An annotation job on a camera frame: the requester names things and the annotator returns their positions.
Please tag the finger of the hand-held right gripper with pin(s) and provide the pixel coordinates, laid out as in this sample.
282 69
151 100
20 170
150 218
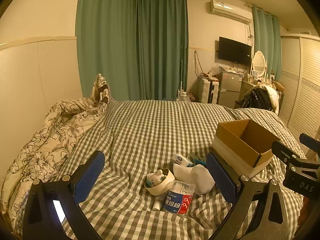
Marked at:
310 140
283 151

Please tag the floral duvet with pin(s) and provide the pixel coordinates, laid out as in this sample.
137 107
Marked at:
45 140

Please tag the floral pillow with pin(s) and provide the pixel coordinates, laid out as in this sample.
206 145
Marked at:
100 90

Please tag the dressing table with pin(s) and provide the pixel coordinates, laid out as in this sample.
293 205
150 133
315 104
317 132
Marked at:
247 83

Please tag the green curtain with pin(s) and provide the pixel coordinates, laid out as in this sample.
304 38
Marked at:
162 45
105 42
266 42

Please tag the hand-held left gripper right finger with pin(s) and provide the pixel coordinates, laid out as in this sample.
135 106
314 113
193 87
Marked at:
222 180

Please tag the white slatted wardrobe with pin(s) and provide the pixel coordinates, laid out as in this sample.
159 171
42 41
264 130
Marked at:
302 85

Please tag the black backpack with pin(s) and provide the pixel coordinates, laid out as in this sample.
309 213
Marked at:
257 97

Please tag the white sock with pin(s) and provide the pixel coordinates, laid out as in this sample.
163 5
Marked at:
195 177

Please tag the white suitcase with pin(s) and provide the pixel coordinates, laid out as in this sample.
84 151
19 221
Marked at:
207 91

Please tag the white jacket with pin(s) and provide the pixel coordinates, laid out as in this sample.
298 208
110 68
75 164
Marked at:
273 96

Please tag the small white bottle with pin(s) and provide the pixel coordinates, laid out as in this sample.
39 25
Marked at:
155 176

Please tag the clear cotton swab container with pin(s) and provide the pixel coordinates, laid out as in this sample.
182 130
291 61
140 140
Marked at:
178 200

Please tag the white wet wipes packet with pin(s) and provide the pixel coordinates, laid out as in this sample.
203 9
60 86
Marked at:
181 159

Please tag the clear water bottle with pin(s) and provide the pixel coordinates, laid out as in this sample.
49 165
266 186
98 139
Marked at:
183 97

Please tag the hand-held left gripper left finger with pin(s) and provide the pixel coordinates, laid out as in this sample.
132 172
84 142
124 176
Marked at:
87 176

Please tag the oval white mirror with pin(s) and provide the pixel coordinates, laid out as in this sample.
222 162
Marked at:
258 62

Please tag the blue packet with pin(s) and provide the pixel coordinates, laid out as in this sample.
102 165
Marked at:
198 159

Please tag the checked bed sheet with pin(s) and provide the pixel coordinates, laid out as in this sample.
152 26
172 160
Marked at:
155 130

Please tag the white bowl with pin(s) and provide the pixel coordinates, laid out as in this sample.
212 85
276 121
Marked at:
160 188

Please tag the silver small fridge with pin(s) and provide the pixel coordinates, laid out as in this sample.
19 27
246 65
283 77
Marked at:
230 87

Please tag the brown cardboard box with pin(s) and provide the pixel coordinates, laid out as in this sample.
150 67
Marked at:
240 145

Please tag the black wall television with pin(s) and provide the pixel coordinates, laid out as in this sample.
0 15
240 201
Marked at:
234 51

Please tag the white air conditioner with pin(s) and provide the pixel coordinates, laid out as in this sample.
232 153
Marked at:
230 11

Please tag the small white tube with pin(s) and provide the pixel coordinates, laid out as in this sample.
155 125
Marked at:
158 204

